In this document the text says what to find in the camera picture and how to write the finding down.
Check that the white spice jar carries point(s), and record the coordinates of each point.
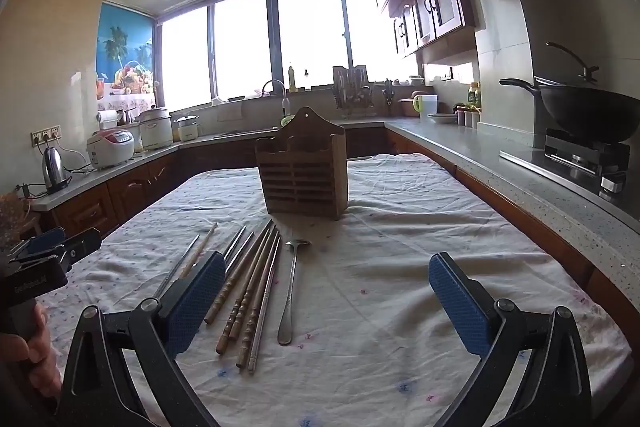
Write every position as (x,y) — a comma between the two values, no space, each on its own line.
(468,118)
(476,118)

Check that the large kitchen window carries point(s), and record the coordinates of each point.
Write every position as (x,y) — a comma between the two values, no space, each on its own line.
(305,32)

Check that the grey kitchen countertop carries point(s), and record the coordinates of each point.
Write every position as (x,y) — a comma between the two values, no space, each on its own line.
(475,152)

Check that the dish rack with boards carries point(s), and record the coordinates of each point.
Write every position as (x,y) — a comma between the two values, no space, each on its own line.
(352,89)

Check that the metal spoon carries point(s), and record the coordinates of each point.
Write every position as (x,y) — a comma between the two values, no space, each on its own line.
(290,292)

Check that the wall power outlet strip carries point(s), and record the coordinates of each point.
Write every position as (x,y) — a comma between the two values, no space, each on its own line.
(46,135)

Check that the person's left hand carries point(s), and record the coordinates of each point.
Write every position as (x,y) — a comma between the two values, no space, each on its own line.
(32,349)

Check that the white bowl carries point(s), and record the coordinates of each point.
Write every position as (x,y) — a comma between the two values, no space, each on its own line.
(416,81)

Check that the large white slow cooker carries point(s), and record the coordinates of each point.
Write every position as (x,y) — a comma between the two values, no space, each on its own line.
(156,129)

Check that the kitchen sink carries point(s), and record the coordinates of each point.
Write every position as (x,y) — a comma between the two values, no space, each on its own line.
(245,133)

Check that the white floral tablecloth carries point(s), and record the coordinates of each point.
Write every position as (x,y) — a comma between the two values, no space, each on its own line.
(380,257)

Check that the black wok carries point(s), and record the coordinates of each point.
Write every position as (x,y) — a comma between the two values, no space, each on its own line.
(590,112)

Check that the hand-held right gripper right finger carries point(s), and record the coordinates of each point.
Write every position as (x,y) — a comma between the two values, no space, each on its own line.
(459,307)

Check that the metal chopstick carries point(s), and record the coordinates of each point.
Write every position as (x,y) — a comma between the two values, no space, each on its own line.
(242,249)
(180,264)
(234,242)
(265,302)

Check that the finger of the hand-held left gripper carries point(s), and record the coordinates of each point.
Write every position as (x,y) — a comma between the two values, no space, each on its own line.
(82,241)
(45,241)

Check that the wooden utensil holder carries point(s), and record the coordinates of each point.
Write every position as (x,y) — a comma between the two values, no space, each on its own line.
(302,177)

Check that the plain light wooden chopstick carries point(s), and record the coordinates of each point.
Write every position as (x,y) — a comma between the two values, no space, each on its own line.
(202,247)

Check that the gas stove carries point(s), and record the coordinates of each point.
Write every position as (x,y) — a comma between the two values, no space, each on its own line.
(585,157)

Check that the green plastic basket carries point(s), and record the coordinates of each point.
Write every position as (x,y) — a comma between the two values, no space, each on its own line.
(286,121)

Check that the paper towel roll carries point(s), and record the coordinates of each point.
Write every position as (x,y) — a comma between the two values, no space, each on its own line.
(107,120)

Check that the fruit and palm wall poster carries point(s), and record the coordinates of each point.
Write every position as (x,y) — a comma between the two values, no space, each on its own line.
(125,57)

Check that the yellow detergent bottle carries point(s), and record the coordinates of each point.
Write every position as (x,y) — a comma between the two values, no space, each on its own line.
(291,78)

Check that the steel electric kettle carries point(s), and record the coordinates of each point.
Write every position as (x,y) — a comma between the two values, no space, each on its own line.
(54,169)

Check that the curved steel faucet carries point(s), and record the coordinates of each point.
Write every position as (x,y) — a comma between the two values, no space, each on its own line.
(285,99)

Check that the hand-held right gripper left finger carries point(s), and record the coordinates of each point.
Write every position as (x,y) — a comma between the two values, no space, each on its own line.
(196,302)

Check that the white and red rice cooker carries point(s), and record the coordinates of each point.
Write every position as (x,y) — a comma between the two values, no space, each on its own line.
(110,149)

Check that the small dark pump bottle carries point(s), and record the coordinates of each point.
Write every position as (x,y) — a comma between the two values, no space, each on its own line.
(305,79)

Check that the small white electric pot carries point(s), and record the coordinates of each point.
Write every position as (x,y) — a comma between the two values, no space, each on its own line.
(187,129)

